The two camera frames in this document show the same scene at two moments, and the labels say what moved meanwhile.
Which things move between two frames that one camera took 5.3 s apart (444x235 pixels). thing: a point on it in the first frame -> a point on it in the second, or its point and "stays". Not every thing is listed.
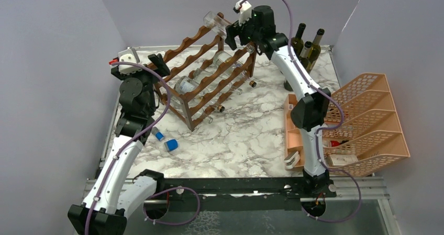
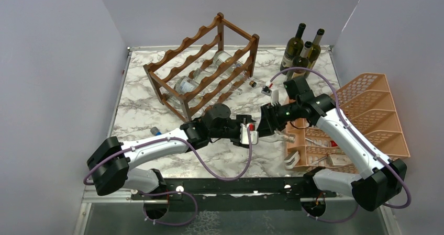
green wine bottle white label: [303, 58] stays
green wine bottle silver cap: [316, 49] stays
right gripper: [234, 30] -> [269, 121]
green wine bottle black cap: [297, 42] stays
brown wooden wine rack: [202, 73] stays
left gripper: [123, 77] -> [241, 119]
